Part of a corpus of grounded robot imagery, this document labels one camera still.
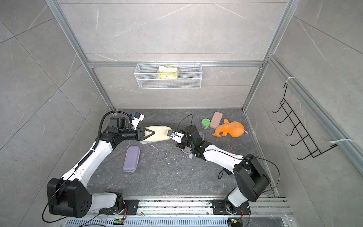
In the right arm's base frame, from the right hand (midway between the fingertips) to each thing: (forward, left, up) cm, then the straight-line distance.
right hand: (175, 133), depth 84 cm
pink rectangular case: (+23, -31, -15) cm, 42 cm away
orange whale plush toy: (+10, -41, -10) cm, 43 cm away
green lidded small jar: (+17, -22, -12) cm, 30 cm away
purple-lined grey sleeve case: (-10, +29, -14) cm, 33 cm away
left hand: (-3, +12, +6) cm, 14 cm away
